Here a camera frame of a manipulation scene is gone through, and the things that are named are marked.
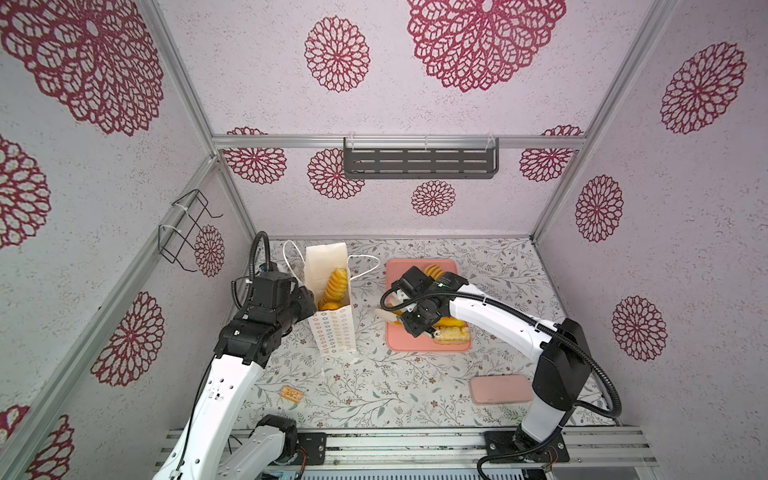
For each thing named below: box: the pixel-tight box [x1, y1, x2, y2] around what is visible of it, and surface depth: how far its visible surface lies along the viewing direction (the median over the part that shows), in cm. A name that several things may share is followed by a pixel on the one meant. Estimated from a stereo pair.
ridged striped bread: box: [318, 268, 349, 311], surface depth 91 cm
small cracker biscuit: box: [280, 385, 303, 403], surface depth 83 cm
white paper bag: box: [281, 239, 381, 357], surface depth 86 cm
